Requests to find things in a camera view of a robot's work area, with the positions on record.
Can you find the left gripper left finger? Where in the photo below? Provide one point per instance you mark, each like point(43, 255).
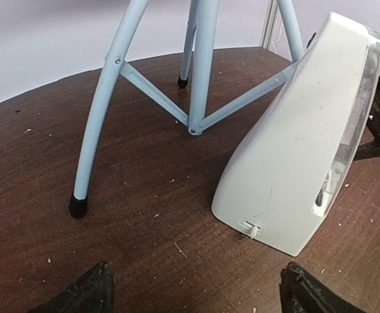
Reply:
point(94, 291)

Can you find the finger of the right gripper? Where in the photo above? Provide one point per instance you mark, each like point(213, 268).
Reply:
point(368, 150)

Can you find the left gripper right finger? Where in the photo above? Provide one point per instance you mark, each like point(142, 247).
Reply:
point(302, 292)

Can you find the white metronome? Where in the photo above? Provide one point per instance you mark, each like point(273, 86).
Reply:
point(282, 179)

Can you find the right aluminium corner post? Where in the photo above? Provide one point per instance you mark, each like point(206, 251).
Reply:
point(269, 25)

